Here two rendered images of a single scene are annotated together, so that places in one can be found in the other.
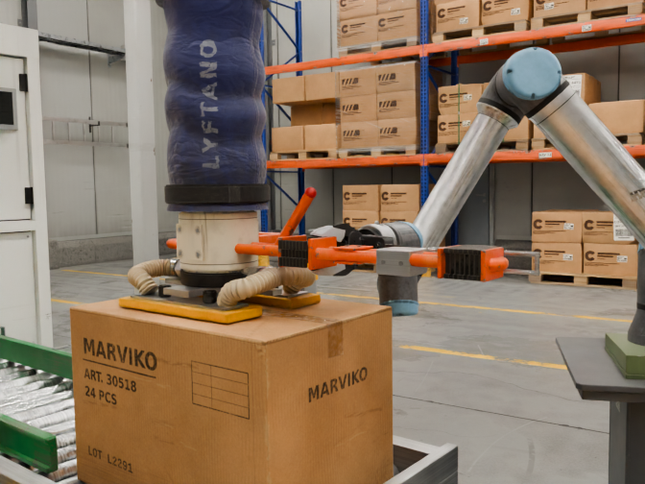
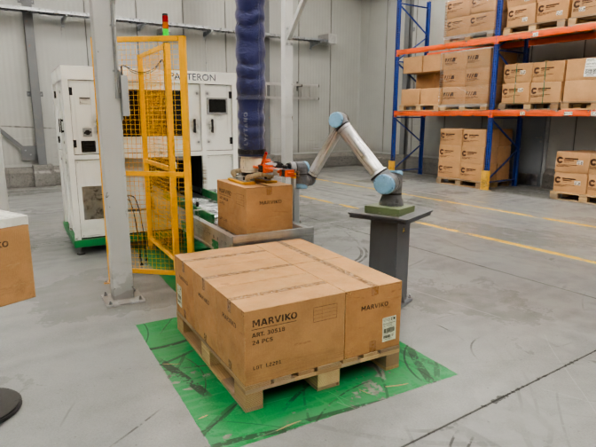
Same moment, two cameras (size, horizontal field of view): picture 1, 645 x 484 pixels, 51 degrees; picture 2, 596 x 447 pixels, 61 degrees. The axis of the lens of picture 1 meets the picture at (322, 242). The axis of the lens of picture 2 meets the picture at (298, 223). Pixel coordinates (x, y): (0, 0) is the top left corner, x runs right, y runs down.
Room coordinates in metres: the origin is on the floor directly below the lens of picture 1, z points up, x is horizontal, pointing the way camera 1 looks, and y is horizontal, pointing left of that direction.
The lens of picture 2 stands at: (-2.22, -1.67, 1.48)
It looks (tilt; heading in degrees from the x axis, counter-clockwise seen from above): 12 degrees down; 22
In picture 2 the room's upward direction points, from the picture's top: straight up
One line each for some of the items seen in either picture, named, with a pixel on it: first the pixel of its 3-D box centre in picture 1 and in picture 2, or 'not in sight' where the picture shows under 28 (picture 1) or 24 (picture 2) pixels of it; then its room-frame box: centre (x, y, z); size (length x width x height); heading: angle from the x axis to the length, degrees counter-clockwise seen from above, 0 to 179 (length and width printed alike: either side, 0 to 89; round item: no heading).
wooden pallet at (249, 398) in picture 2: not in sight; (278, 335); (0.60, -0.40, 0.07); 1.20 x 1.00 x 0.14; 51
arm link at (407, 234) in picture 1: (394, 242); (301, 167); (1.56, -0.17, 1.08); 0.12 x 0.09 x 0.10; 141
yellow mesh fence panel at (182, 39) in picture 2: not in sight; (145, 166); (1.31, 1.16, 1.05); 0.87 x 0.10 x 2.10; 103
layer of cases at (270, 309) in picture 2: not in sight; (278, 296); (0.60, -0.40, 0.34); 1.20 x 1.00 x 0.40; 51
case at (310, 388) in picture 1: (229, 396); (253, 206); (1.47, 0.21, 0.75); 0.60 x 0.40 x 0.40; 52
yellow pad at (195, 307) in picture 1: (186, 299); (240, 178); (1.40, 0.29, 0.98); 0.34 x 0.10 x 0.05; 52
